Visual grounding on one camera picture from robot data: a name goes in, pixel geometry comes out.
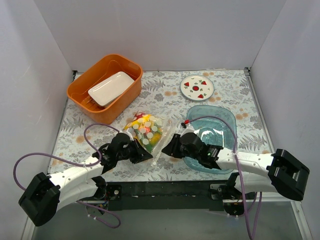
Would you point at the round watermelon pattern plate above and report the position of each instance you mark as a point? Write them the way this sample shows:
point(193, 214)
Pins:
point(197, 87)

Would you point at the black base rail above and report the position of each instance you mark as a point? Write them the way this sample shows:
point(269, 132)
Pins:
point(168, 195)

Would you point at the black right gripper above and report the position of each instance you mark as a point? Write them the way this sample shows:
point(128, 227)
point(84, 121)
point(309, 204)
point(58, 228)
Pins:
point(176, 145)

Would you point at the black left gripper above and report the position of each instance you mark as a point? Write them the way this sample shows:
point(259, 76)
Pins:
point(135, 152)

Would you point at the yellow fake food in bag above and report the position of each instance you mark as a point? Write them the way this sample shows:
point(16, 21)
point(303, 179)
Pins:
point(146, 124)

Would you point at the clear teal plastic tray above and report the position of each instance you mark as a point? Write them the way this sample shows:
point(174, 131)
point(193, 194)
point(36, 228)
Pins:
point(213, 125)

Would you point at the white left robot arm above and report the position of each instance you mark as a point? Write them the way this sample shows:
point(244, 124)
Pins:
point(46, 194)

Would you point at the yellow orange fake mango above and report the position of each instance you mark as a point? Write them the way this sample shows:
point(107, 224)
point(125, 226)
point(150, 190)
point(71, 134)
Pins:
point(150, 143)

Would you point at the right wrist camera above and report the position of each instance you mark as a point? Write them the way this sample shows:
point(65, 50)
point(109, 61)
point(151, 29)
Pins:
point(186, 126)

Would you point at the polka dot zip top bag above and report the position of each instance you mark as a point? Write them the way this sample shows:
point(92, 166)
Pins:
point(169, 126)

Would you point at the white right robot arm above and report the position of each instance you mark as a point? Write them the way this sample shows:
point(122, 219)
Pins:
point(278, 172)

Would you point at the orange plastic bin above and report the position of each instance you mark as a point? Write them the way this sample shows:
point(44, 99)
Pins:
point(106, 67)

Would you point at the white rectangular dish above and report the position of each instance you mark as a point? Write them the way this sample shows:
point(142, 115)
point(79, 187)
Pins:
point(109, 89)

